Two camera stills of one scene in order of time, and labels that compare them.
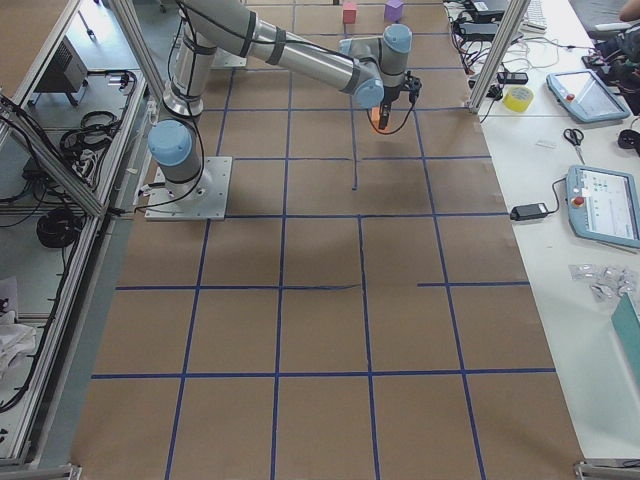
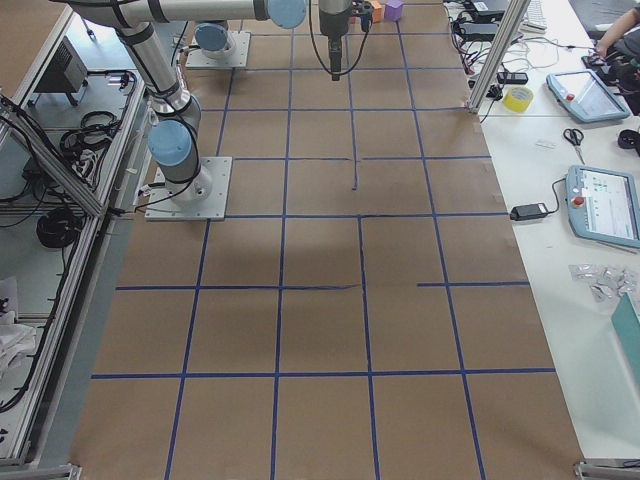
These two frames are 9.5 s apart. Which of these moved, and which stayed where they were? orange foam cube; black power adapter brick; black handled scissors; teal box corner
Moved: orange foam cube
Stayed: black power adapter brick; black handled scissors; teal box corner
